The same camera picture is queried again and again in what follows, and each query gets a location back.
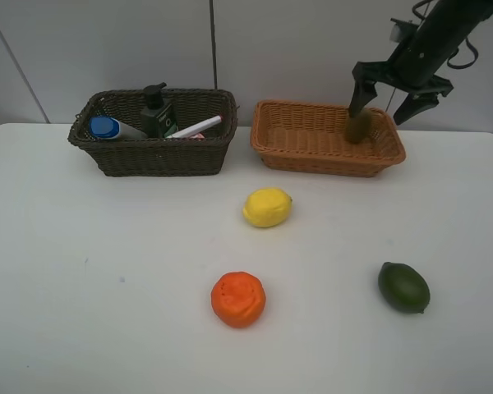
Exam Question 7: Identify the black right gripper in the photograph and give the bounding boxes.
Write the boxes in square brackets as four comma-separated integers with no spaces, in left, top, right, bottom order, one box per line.
[348,42,454,126]

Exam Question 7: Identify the brown kiwi fruit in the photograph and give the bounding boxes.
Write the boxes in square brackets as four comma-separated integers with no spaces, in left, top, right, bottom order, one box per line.
[343,108,372,144]

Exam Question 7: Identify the dark green avocado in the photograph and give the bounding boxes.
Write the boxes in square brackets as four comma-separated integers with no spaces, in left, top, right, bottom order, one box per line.
[377,262,431,314]

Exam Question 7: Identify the white marker red caps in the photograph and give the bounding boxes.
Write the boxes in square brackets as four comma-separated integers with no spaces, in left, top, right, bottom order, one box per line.
[167,115,223,139]

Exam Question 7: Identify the dark green pump bottle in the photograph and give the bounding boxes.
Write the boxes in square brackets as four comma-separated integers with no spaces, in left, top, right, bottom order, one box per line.
[141,82,177,138]

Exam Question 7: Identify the orange fruit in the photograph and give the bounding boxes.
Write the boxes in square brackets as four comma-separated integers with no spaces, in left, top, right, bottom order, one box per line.
[210,272,266,328]

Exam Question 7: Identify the white bottle blue cap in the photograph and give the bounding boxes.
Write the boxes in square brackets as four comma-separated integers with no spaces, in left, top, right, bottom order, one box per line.
[89,116,148,140]

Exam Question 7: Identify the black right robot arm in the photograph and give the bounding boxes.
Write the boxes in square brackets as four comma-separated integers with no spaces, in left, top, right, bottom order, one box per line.
[348,0,493,126]

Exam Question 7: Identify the orange wicker basket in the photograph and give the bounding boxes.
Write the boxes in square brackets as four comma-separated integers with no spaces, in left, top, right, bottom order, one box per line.
[250,100,406,177]

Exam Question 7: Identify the yellow lemon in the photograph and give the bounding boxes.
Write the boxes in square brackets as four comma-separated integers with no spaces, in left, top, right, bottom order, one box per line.
[242,188,293,228]

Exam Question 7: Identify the dark brown wicker basket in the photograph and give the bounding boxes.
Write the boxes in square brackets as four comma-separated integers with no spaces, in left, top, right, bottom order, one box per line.
[68,89,237,177]

